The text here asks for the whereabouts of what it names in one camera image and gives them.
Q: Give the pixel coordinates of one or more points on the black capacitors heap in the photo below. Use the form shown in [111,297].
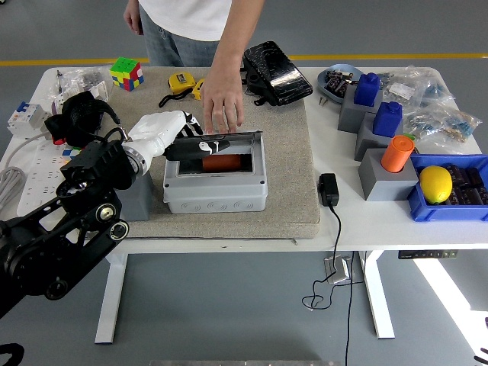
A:
[470,183]

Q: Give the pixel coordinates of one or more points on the white power strip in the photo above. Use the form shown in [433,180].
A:
[38,179]

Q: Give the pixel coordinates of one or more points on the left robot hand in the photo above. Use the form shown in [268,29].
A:
[156,129]

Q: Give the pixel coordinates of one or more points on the yellow lemon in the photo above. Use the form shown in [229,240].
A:
[435,185]

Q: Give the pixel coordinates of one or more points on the multicoloured puzzle cube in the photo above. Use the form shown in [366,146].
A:
[70,152]
[126,74]

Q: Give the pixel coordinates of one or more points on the white circuit breaker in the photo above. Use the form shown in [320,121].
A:
[23,120]

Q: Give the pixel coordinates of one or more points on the person's left hand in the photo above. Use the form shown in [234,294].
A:
[223,91]

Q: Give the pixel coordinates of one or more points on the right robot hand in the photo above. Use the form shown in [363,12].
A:
[485,326]

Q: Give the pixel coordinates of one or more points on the blue-grey dish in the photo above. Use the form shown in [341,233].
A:
[326,93]

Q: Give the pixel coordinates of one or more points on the smoky transparent box lid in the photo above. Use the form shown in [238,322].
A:
[248,133]

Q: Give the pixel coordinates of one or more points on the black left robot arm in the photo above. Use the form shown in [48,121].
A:
[57,236]

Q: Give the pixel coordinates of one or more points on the clear bag with white label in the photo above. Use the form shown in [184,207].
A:
[403,90]

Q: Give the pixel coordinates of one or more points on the black cloth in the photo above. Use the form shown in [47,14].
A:
[76,110]

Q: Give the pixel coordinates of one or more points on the yellow tape measure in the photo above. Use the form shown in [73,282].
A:
[181,82]
[198,90]

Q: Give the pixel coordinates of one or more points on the thin screwdriver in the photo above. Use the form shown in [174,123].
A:
[59,80]

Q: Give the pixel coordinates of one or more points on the person's right hand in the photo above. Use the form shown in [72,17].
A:
[132,15]

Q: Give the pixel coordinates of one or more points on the clear bag of small parts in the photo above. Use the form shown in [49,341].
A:
[87,76]

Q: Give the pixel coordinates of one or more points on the grey-brown mat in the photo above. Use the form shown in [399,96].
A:
[248,225]

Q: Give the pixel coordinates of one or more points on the small green object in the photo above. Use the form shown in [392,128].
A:
[410,136]

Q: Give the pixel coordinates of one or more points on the person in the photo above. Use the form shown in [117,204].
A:
[185,23]

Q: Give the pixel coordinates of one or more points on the grey holder block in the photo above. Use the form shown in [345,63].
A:
[349,118]
[384,185]
[366,143]

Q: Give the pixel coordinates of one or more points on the dark electronic components heap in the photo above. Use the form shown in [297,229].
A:
[336,82]

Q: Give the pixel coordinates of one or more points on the grey plastic junction box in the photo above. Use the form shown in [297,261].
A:
[215,192]

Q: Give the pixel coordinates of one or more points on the orange cylinder battery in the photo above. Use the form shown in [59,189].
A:
[396,154]
[221,163]

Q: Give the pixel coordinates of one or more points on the grey block with round hole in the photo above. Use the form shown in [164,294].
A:
[137,202]

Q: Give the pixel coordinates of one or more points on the black table control panel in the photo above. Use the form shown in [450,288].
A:
[426,254]

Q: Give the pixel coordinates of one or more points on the clear bag of components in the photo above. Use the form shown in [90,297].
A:
[460,126]
[422,124]

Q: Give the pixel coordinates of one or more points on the blue block battery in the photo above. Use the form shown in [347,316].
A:
[387,120]
[366,89]

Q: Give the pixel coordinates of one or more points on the white table leg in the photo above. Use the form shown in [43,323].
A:
[110,301]
[376,297]

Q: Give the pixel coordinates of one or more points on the person's left forearm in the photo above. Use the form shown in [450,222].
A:
[238,34]

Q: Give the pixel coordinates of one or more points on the blue plastic bin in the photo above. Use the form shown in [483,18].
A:
[445,213]

